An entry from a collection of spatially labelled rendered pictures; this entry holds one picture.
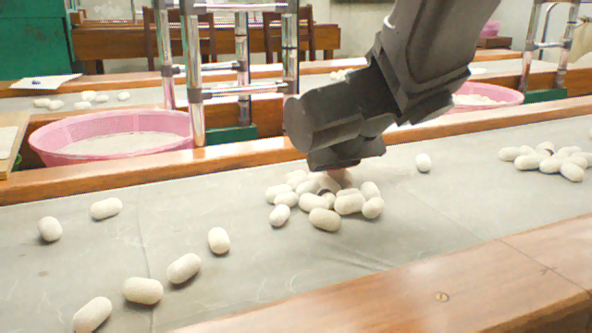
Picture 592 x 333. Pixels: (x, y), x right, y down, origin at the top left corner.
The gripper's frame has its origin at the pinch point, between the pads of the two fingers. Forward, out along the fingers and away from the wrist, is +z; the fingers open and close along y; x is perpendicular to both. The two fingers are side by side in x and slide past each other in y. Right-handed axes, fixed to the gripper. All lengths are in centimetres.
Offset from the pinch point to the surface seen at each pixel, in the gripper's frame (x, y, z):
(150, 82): -47, 12, 57
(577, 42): -144, -418, 209
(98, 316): 14.2, 29.3, -16.1
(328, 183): 4.9, 2.5, -6.0
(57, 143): -18.4, 33.7, 25.1
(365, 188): 6.9, -0.9, -8.4
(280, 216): 8.4, 10.9, -9.3
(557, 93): -18, -97, 31
